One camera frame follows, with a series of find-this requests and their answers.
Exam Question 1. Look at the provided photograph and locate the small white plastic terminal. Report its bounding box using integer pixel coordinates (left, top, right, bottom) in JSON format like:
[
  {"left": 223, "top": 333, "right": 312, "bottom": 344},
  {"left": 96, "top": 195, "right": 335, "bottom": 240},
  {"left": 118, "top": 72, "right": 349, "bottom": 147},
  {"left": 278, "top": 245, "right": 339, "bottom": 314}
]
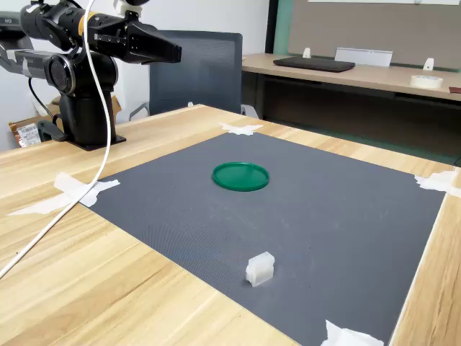
[{"left": 245, "top": 251, "right": 276, "bottom": 288}]

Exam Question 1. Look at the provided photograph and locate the round green lid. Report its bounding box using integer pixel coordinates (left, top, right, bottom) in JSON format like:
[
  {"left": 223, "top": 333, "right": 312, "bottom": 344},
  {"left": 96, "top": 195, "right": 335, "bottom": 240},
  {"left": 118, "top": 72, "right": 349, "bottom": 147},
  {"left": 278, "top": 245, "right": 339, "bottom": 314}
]
[{"left": 212, "top": 161, "right": 270, "bottom": 192}]

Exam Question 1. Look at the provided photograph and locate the dark grey office chair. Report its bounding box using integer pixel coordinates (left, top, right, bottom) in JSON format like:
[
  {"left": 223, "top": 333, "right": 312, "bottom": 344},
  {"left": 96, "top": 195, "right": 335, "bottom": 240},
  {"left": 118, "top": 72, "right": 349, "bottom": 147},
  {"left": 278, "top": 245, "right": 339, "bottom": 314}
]
[{"left": 128, "top": 30, "right": 264, "bottom": 122}]

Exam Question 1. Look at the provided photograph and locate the black table clamp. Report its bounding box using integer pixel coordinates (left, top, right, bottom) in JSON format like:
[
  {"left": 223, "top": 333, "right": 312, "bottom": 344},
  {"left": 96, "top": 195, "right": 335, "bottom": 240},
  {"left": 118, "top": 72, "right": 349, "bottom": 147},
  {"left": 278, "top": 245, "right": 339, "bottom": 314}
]
[{"left": 37, "top": 120, "right": 68, "bottom": 142}]

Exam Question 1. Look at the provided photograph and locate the white tape piece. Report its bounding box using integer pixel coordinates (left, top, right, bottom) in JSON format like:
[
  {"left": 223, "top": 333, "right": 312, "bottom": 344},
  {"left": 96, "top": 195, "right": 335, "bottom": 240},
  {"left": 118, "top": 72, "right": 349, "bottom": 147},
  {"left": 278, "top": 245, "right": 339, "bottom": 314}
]
[
  {"left": 218, "top": 122, "right": 264, "bottom": 136},
  {"left": 6, "top": 172, "right": 121, "bottom": 217},
  {"left": 321, "top": 319, "right": 385, "bottom": 346},
  {"left": 413, "top": 169, "right": 461, "bottom": 198}
]

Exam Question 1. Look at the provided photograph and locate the brown package with white label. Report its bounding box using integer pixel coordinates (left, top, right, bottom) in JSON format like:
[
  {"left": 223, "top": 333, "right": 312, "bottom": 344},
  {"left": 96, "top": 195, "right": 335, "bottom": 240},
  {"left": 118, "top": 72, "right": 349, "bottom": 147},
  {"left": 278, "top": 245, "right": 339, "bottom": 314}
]
[{"left": 8, "top": 120, "right": 41, "bottom": 148}]

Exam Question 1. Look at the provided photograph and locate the black keyboard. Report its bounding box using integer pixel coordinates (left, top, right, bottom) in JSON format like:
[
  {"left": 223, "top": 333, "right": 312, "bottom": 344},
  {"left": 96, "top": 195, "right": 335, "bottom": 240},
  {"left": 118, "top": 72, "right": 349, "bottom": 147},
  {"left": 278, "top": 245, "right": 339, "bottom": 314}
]
[{"left": 272, "top": 56, "right": 357, "bottom": 74}]

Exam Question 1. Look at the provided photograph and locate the grey partition panel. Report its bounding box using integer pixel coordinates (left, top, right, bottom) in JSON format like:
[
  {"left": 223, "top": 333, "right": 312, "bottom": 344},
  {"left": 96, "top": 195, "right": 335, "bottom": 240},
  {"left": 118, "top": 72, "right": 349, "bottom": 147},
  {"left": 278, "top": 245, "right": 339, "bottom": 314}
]
[{"left": 289, "top": 0, "right": 461, "bottom": 71}]

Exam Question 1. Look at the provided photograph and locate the dark grey mat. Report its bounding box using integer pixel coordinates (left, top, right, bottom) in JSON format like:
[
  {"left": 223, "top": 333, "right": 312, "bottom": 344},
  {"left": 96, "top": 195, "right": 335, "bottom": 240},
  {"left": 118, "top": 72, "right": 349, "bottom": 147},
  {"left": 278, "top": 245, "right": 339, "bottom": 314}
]
[{"left": 79, "top": 131, "right": 447, "bottom": 346}]

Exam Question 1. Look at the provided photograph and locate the pale wooden desk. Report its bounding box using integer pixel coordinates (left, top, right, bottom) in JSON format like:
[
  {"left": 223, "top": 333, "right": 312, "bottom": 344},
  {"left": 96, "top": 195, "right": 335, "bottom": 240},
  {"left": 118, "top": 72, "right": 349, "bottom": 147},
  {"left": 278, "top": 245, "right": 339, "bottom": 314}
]
[{"left": 241, "top": 53, "right": 461, "bottom": 152}]

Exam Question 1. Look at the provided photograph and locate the white tape roll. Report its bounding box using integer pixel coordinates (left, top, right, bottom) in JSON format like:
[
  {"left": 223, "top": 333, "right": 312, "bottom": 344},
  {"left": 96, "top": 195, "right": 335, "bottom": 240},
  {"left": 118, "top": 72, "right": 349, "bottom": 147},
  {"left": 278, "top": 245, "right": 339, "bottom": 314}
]
[{"left": 409, "top": 74, "right": 444, "bottom": 89}]

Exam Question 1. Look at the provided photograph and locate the white camera box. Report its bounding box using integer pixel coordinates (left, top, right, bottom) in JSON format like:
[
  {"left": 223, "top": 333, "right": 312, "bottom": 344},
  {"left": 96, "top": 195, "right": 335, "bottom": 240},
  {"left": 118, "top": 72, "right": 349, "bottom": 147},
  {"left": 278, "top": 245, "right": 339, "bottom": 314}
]
[{"left": 114, "top": 0, "right": 149, "bottom": 12}]

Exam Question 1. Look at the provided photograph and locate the white cable duct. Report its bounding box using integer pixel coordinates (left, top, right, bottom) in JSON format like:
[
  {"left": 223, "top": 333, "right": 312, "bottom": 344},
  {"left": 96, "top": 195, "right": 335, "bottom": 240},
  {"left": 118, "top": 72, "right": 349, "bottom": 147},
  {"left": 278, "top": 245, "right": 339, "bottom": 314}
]
[{"left": 334, "top": 47, "right": 393, "bottom": 68}]

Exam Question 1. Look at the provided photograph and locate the white camera cable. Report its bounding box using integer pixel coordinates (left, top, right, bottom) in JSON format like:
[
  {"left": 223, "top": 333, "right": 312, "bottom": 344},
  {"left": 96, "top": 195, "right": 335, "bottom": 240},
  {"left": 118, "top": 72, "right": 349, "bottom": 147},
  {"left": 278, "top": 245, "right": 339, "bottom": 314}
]
[{"left": 0, "top": 0, "right": 112, "bottom": 280}]

